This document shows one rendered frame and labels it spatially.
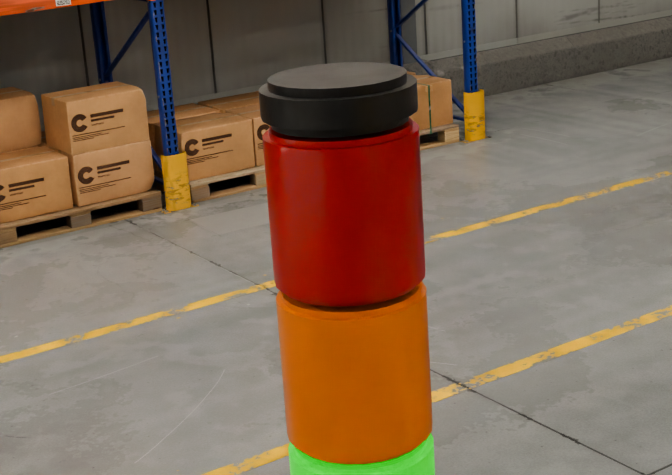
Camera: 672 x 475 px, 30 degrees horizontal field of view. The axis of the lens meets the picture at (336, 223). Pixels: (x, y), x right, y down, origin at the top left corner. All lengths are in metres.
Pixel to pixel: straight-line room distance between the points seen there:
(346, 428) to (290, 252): 0.06
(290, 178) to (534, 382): 5.43
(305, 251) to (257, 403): 5.34
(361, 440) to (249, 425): 5.13
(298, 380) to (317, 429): 0.02
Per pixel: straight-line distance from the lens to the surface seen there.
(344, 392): 0.40
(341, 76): 0.39
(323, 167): 0.38
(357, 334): 0.39
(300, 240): 0.39
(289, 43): 10.77
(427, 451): 0.43
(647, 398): 5.67
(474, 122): 10.19
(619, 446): 5.26
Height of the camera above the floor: 2.41
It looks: 17 degrees down
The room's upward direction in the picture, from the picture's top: 4 degrees counter-clockwise
